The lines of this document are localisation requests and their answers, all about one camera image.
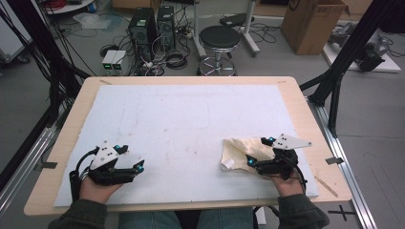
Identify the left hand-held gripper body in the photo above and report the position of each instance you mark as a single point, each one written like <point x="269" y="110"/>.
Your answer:
<point x="103" y="156"/>

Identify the brown cardboard box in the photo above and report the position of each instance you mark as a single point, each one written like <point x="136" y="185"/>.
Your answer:
<point x="312" y="25"/>

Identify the black round stool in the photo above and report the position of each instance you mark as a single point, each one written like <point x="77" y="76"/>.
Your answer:
<point x="219" y="37"/>

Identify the slim black computer tower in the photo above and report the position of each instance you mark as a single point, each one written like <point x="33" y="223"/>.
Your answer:
<point x="166" y="25"/>

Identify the cream egg print cloth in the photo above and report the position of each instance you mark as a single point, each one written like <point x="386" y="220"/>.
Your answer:
<point x="237" y="152"/>

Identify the large black computer tower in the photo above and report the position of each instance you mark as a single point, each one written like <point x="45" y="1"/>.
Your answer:
<point x="142" y="28"/>

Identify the person's leg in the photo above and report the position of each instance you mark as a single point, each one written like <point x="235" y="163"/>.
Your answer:
<point x="226" y="219"/>
<point x="149" y="220"/>

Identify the clear plastic sheet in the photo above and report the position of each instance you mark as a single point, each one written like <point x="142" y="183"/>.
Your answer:
<point x="95" y="20"/>

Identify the white metal table stand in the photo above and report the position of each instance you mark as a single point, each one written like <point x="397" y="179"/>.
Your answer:
<point x="250" y="28"/>

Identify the person's right hand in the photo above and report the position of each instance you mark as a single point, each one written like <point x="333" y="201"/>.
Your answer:
<point x="289" y="187"/>

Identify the white foam board mat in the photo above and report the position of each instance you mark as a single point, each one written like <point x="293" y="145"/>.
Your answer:
<point x="178" y="127"/>

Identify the black metal frame strut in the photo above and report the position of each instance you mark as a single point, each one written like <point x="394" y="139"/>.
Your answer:
<point x="347" y="54"/>

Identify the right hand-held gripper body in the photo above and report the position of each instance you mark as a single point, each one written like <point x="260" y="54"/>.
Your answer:
<point x="286" y="159"/>

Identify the grey tape piece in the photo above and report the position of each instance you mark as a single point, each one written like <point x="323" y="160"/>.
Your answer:
<point x="334" y="160"/>
<point x="46" y="165"/>

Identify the flat black foot pedal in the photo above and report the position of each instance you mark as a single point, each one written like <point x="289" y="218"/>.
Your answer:
<point x="236" y="19"/>

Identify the small white power supply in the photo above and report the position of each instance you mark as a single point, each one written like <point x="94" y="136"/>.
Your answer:
<point x="119" y="59"/>
<point x="108" y="59"/>

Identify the aluminium rail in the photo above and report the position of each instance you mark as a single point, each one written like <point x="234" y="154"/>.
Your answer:
<point x="22" y="171"/>
<point x="347" y="171"/>

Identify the person's left leg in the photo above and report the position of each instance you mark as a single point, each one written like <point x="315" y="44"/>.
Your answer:
<point x="149" y="220"/>

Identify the person's right leg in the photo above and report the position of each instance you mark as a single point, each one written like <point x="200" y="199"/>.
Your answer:
<point x="226" y="219"/>

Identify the white round table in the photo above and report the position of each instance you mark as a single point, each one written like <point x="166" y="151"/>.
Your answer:
<point x="71" y="6"/>

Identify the thin wooden stick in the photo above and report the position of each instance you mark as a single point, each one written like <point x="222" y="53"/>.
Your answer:
<point x="326" y="186"/>

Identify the person's left hand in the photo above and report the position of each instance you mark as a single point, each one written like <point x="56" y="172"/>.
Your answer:
<point x="95" y="192"/>

